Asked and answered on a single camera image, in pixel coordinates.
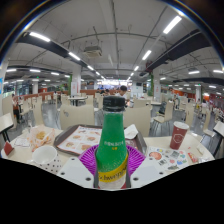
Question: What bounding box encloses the person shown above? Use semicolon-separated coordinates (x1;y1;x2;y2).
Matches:
11;94;21;121
115;85;131;101

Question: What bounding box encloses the red sauce packet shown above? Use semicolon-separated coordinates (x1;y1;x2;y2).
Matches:
187;152;200;164

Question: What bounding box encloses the red booklet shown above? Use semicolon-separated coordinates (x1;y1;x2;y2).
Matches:
3;141;15;156

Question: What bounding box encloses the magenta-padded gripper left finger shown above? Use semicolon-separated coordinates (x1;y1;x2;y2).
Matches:
56;144;100;190

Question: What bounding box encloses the red paper cup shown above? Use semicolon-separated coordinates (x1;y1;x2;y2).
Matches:
169;121;190;151

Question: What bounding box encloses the ceiling air conditioner unit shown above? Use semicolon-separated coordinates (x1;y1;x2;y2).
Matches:
83;45;103;58

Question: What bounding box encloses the group of ceiling lights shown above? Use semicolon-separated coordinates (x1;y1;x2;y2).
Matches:
5;14;224;89

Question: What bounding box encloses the white side table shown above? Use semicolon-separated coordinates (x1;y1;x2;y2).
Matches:
212;120;224;159
0;112;15;144

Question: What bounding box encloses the group of beige chairs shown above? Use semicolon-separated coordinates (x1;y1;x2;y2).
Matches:
1;93;224;138

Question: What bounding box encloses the white dotted mug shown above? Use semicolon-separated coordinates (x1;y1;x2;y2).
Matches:
31;145;63;175

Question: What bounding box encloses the dark food tray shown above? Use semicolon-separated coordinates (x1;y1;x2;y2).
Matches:
53;124;148;157

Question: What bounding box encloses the white crumpled napkin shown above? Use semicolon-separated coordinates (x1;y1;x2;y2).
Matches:
123;123;139;140

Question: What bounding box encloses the green drink bottle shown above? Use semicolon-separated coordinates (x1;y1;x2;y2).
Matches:
94;95;129;190

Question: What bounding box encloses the beige chair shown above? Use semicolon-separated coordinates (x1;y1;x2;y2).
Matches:
123;105;152;138
59;104;96;131

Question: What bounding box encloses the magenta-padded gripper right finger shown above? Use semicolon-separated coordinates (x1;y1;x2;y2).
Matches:
125;144;167;189

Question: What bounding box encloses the white paper sheet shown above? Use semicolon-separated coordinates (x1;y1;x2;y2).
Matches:
13;136;31;148

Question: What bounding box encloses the colourful sticker sheet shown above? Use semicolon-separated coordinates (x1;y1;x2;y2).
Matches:
146;145;189;172

